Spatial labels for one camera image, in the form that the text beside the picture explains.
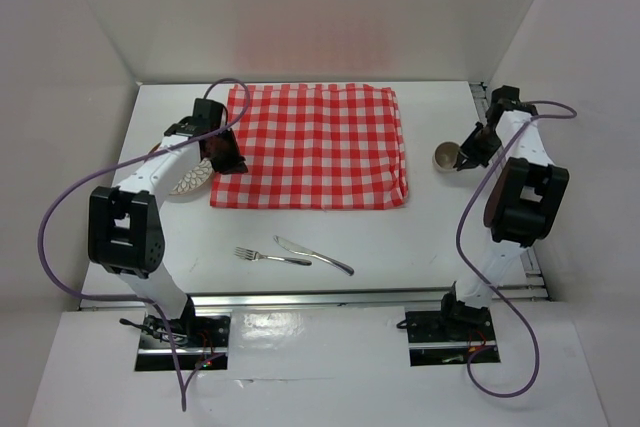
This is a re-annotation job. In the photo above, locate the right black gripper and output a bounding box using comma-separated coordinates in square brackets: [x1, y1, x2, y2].
[457, 122, 503, 170]

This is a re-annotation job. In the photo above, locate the brown paper cup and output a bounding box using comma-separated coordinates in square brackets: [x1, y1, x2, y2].
[432, 141, 460, 173]

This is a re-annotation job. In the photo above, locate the red white checkered cloth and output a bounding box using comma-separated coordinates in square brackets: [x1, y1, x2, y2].
[210, 83, 409, 210]

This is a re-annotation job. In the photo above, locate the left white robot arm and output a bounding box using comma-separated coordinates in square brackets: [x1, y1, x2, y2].
[88, 98, 247, 346]

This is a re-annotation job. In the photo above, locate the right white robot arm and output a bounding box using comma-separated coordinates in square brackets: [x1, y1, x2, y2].
[436, 86, 570, 341]

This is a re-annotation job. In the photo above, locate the patterned plate brown rim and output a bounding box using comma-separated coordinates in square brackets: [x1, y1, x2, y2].
[143, 143, 213, 200]

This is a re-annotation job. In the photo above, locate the silver fork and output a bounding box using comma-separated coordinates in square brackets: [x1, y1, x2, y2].
[234, 247, 312, 266]

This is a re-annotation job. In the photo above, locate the silver table knife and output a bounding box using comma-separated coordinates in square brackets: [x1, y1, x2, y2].
[273, 235, 355, 276]

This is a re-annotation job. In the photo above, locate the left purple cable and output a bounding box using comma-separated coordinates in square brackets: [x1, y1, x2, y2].
[37, 77, 251, 412]

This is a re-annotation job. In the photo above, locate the purple cable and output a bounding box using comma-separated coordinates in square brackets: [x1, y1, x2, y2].
[37, 77, 251, 412]
[457, 100, 579, 399]

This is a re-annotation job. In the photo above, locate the aluminium right side rail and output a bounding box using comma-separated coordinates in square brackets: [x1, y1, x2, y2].
[469, 81, 549, 301]

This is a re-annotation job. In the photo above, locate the aluminium rail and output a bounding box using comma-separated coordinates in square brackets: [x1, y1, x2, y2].
[78, 287, 451, 311]
[469, 81, 549, 301]

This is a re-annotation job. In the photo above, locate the aluminium front rail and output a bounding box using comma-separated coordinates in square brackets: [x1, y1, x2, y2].
[78, 287, 451, 311]

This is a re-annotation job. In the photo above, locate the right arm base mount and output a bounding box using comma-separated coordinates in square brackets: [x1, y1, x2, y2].
[396, 311, 501, 367]

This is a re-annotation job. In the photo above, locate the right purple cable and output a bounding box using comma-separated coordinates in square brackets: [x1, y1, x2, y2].
[457, 100, 579, 399]

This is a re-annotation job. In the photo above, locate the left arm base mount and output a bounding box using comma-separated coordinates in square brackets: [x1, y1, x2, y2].
[119, 315, 231, 372]

